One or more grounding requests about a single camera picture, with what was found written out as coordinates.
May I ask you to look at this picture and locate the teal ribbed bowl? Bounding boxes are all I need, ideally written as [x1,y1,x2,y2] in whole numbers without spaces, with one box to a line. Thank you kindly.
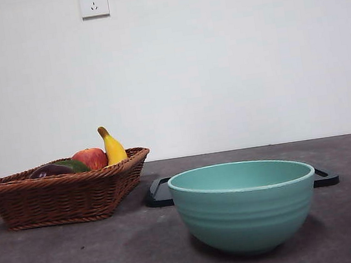
[165,150,325,263]

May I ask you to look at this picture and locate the yellow banana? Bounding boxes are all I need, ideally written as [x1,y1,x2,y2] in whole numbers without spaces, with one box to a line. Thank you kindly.
[96,122,129,167]

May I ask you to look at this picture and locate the black rectangular tray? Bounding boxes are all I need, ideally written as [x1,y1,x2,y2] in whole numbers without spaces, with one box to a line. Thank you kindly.
[141,153,341,212]

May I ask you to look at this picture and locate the red apple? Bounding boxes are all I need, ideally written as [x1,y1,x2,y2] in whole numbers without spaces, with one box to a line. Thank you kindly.
[70,145,109,174]

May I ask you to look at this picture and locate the green avocado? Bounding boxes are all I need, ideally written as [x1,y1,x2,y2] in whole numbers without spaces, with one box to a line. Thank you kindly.
[54,156,92,176]

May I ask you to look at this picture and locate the brown wicker basket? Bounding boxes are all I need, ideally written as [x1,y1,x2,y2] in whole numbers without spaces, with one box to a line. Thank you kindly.
[0,145,159,234]

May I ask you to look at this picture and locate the white wall socket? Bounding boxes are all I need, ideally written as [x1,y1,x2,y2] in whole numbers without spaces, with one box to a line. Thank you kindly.
[79,0,111,21]

